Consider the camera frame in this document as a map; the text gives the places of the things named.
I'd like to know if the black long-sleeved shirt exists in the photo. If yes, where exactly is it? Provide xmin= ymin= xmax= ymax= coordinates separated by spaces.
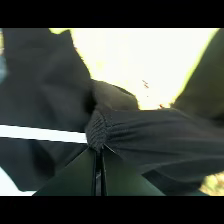
xmin=0 ymin=28 xmax=224 ymax=197

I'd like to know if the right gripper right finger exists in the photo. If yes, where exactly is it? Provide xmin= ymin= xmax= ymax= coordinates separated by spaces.
xmin=100 ymin=144 xmax=167 ymax=197

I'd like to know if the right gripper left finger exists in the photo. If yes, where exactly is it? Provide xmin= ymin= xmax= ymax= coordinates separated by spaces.
xmin=32 ymin=146 xmax=98 ymax=197

